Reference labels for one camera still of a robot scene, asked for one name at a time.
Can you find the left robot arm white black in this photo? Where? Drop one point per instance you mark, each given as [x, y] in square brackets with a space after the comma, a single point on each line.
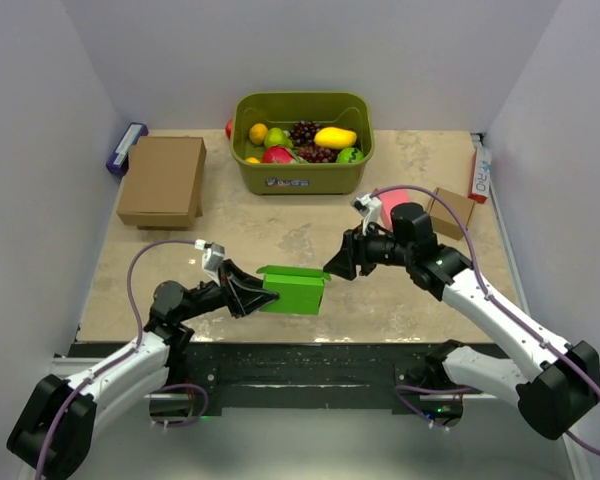
[55, 430]

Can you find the dark grapes lower bunch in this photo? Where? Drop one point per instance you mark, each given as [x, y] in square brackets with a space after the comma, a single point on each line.
[317, 154]

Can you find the green pear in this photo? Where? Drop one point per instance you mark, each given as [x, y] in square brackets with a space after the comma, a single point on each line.
[277, 137]

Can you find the red dragon fruit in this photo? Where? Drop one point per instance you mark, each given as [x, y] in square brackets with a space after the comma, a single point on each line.
[279, 155]

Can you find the yellow mango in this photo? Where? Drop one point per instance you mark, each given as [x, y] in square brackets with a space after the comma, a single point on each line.
[335, 138]

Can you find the dark grapes bunch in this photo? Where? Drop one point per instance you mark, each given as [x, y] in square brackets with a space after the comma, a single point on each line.
[302, 133]
[317, 154]

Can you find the red fruit behind bin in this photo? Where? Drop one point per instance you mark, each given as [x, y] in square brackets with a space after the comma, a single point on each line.
[229, 129]

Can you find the pink box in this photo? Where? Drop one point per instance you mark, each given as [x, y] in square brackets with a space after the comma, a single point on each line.
[390, 200]

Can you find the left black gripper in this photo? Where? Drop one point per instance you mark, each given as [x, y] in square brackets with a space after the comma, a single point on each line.
[242, 294]

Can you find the dark grapes upper bunch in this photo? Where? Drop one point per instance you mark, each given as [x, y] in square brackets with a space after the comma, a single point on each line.
[302, 133]

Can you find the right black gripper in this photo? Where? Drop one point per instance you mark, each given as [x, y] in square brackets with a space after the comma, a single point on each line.
[354, 251]

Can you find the small brown cardboard box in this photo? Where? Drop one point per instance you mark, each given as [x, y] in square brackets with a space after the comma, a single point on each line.
[450, 213]

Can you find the large brown cardboard box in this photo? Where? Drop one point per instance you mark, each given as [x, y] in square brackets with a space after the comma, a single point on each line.
[162, 188]

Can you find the green round fruit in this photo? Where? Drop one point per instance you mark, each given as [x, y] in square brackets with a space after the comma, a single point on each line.
[350, 155]

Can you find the purple white box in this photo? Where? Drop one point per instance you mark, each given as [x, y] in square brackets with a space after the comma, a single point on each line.
[117, 163]

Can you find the olive green plastic bin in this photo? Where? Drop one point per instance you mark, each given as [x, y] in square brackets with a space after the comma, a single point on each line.
[285, 108]

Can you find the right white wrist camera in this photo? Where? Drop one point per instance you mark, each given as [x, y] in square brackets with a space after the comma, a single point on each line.
[369, 207]

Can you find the red white box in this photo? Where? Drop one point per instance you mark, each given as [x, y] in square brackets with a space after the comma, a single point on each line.
[479, 186]

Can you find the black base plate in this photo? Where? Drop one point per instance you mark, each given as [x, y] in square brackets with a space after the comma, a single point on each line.
[216, 376]

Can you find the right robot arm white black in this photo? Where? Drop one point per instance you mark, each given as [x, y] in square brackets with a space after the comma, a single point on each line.
[551, 382]

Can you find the green paper box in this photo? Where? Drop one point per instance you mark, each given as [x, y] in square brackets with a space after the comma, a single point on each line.
[300, 290]

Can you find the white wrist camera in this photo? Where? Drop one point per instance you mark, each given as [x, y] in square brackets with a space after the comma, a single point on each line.
[369, 207]
[213, 255]

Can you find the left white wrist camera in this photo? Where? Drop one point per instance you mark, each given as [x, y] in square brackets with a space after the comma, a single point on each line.
[213, 255]

